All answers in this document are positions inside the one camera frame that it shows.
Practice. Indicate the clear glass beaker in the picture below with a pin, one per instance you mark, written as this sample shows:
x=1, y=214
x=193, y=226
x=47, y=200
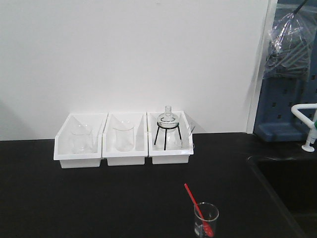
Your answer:
x=205, y=220

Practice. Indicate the red plastic stirring spoon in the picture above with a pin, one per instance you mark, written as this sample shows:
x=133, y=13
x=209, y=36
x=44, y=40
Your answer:
x=196, y=205

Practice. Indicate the small clear beaker right bin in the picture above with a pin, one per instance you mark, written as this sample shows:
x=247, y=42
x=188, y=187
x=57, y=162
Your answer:
x=185, y=143

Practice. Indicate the clear beaker in middle bin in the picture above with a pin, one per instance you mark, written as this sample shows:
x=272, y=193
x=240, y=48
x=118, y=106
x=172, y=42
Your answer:
x=124, y=132

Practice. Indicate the clear beaker in bin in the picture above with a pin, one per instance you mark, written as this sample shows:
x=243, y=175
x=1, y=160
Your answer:
x=124, y=132
x=81, y=139

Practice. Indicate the clear beaker in left bin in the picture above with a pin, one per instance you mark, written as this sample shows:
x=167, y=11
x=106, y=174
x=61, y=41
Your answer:
x=81, y=139

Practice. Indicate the clear round-bottom flask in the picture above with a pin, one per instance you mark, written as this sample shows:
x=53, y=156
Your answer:
x=168, y=119

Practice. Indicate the white right storage bin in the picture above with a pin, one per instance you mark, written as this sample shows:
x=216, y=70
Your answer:
x=173, y=153

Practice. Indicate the white storage bin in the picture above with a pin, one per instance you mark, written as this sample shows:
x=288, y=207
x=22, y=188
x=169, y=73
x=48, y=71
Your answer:
x=63, y=147
x=173, y=153
x=139, y=153

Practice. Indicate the white middle storage bin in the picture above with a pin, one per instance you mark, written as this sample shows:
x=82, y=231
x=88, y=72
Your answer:
x=139, y=153

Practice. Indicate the white left storage bin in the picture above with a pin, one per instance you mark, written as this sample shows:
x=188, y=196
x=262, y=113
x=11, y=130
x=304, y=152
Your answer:
x=63, y=147

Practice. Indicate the blue pegboard drying rack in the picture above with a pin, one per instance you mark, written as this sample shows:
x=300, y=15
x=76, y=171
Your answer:
x=274, y=119

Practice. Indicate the black lab sink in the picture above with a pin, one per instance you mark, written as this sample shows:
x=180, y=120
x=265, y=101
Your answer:
x=292, y=184

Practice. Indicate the white lab faucet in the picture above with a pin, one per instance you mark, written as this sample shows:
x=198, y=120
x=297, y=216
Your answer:
x=311, y=124

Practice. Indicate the clear plastic bag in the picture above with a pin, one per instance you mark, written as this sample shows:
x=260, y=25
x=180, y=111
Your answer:
x=291, y=41

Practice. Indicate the black wire flask stand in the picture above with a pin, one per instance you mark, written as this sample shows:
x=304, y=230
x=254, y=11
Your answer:
x=166, y=128

